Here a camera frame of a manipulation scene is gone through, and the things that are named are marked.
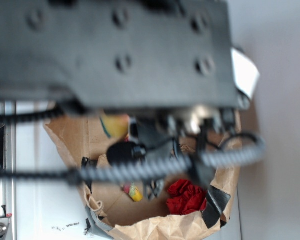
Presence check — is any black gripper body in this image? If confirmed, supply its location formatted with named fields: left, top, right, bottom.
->
left=0, top=0, right=252, bottom=118

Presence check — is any yellow sponge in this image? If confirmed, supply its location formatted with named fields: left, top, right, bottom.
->
left=100, top=114, right=130, bottom=138

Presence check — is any red crumpled cloth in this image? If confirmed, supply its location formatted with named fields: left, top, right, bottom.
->
left=166, top=179, right=208, bottom=216

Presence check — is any black coiled cable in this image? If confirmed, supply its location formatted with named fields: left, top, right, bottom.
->
left=0, top=104, right=267, bottom=186

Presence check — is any aluminium frame rail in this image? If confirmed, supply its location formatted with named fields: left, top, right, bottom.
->
left=0, top=100, right=17, bottom=240

